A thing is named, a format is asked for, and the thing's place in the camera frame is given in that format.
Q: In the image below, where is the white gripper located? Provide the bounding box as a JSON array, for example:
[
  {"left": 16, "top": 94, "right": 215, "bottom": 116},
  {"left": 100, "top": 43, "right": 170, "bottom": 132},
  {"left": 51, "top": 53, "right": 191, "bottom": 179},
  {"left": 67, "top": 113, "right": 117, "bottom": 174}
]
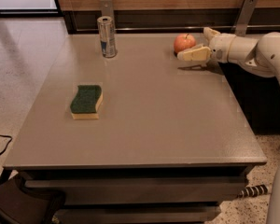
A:
[{"left": 177, "top": 27, "right": 236, "bottom": 63}]

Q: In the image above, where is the red apple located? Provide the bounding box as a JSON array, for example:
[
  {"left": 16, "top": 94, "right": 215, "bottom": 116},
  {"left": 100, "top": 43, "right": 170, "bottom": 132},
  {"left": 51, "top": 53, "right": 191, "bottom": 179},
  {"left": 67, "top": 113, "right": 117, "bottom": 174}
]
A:
[{"left": 174, "top": 34, "right": 196, "bottom": 53}]

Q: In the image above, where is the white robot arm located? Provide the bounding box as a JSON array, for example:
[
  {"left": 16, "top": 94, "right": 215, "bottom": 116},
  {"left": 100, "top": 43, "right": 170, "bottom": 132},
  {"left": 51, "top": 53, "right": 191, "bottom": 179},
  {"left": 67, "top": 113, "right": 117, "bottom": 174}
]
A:
[{"left": 177, "top": 27, "right": 280, "bottom": 224}]

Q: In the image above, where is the green and yellow sponge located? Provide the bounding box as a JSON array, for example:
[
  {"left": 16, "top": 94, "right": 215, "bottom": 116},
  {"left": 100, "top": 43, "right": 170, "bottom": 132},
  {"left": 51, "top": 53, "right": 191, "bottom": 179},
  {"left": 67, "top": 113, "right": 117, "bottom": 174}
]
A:
[{"left": 70, "top": 85, "right": 103, "bottom": 120}]

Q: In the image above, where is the silver blue drink can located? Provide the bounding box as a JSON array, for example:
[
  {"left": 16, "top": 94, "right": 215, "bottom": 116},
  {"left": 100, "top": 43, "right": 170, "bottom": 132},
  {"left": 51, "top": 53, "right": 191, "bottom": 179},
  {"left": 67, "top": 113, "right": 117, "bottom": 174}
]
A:
[{"left": 97, "top": 16, "right": 117, "bottom": 58}]

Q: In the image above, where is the grey drawer cabinet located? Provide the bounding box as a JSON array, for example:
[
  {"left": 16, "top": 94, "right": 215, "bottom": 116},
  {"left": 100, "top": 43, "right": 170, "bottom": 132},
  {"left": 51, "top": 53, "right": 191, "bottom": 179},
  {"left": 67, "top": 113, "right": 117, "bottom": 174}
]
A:
[{"left": 5, "top": 35, "right": 266, "bottom": 211}]

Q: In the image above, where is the upper grey drawer front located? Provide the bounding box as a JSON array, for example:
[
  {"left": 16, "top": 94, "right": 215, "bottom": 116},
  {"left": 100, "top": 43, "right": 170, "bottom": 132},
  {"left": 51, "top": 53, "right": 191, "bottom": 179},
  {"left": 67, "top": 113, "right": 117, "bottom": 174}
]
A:
[{"left": 25, "top": 176, "right": 245, "bottom": 205}]

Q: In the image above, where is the grey drawer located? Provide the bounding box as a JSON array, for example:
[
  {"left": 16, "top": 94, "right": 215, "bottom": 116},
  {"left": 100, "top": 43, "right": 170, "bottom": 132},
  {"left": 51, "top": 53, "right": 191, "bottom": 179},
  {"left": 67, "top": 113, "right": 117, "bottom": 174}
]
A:
[
  {"left": 25, "top": 176, "right": 245, "bottom": 205},
  {"left": 55, "top": 206, "right": 220, "bottom": 224}
]

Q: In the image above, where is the lower grey drawer front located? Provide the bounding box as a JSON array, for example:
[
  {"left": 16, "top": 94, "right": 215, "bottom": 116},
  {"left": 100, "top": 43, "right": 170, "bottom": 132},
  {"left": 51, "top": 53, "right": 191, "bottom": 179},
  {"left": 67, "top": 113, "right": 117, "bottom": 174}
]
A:
[{"left": 55, "top": 206, "right": 220, "bottom": 224}]

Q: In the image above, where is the dark brown bag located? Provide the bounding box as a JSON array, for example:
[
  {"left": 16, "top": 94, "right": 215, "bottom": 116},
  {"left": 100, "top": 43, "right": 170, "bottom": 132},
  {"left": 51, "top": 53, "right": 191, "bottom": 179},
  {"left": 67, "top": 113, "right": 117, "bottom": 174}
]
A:
[{"left": 0, "top": 175, "right": 65, "bottom": 224}]

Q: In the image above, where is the right metal wall bracket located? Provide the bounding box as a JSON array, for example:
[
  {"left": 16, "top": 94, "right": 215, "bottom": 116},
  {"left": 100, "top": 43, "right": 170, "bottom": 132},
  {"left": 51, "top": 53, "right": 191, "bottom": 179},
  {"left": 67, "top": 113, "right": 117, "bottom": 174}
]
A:
[{"left": 233, "top": 0, "right": 258, "bottom": 36}]

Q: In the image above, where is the metal wall bracket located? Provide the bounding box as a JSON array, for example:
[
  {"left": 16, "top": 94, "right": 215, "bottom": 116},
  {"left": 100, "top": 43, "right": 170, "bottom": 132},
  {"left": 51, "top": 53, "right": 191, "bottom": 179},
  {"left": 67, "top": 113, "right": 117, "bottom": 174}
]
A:
[
  {"left": 233, "top": 0, "right": 258, "bottom": 36},
  {"left": 99, "top": 0, "right": 114, "bottom": 18}
]

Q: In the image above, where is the left metal wall bracket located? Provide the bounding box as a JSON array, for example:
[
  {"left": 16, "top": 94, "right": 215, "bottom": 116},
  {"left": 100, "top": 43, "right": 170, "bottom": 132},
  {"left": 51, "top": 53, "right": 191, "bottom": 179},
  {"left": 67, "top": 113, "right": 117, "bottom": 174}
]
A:
[{"left": 99, "top": 0, "right": 114, "bottom": 18}]

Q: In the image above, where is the black white striped cable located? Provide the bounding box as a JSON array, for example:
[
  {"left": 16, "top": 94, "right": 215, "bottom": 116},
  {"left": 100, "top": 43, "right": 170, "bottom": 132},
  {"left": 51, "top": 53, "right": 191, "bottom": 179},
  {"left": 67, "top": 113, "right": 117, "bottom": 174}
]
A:
[{"left": 237, "top": 184, "right": 272, "bottom": 199}]

